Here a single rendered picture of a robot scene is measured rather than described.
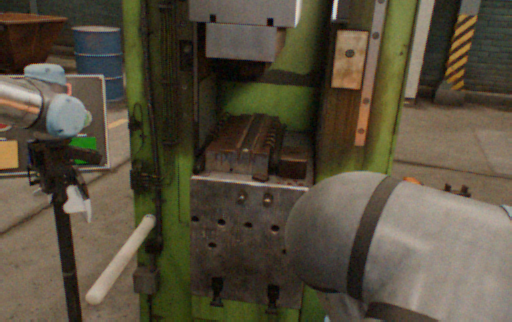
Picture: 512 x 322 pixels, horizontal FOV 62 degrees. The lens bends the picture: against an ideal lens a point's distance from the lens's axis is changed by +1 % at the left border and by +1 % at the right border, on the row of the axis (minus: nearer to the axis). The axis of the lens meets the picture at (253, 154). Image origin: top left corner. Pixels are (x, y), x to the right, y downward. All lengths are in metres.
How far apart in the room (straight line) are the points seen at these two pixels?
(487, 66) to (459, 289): 6.91
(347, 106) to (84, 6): 8.05
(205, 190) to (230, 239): 0.19
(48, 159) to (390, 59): 0.99
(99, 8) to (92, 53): 3.30
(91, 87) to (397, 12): 0.92
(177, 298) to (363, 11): 1.28
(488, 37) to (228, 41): 6.13
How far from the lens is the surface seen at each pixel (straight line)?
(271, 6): 1.22
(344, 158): 1.45
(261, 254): 1.40
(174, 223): 1.65
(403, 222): 0.36
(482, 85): 7.26
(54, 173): 1.02
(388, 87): 1.41
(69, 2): 9.37
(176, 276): 1.79
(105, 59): 5.73
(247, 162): 1.32
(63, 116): 0.80
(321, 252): 0.38
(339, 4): 1.32
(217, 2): 1.24
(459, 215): 0.36
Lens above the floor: 1.46
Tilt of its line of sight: 21 degrees down
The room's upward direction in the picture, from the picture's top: 3 degrees clockwise
